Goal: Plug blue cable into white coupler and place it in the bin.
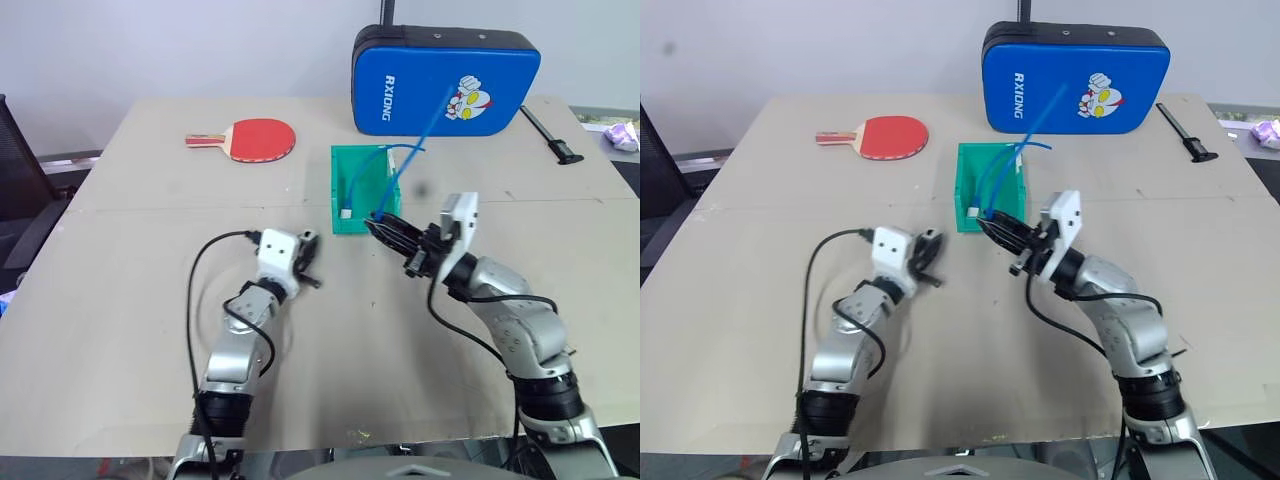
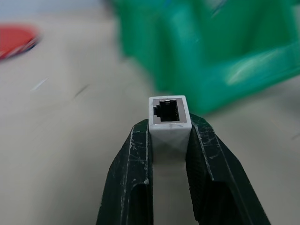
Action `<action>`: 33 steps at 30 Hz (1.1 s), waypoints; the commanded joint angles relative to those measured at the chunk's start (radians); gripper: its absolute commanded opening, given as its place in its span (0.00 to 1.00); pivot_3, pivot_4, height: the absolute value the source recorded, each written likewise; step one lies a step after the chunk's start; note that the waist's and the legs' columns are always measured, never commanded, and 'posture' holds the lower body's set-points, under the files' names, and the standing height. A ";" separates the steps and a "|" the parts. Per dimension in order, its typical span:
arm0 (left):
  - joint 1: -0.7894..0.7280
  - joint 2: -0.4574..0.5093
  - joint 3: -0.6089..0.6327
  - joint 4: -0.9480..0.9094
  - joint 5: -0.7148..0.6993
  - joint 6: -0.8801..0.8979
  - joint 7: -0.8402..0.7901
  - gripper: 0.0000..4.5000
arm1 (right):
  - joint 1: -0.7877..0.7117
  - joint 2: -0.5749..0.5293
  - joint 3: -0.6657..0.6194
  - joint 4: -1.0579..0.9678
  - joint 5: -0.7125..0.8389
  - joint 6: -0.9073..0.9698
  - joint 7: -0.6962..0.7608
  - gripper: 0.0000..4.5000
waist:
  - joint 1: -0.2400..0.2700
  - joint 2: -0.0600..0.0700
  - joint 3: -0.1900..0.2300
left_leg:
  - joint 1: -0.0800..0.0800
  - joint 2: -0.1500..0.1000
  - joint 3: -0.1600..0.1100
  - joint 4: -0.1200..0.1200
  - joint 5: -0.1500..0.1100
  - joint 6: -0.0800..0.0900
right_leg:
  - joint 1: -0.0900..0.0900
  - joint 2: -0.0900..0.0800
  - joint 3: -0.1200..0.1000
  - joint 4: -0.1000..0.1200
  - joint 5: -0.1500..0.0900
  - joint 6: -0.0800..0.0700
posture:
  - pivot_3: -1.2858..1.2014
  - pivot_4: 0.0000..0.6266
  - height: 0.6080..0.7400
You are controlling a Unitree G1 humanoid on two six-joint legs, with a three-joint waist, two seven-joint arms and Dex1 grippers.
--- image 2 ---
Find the green plastic bin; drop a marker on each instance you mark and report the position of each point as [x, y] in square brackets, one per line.
[211, 51]

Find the white ethernet coupler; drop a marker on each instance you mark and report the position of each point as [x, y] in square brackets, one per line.
[169, 117]

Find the red round object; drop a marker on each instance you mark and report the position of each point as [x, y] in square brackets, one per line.
[16, 41]

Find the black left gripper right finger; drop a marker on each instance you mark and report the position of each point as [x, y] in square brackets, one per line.
[218, 178]

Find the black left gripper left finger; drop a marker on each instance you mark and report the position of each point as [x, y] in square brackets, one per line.
[127, 178]

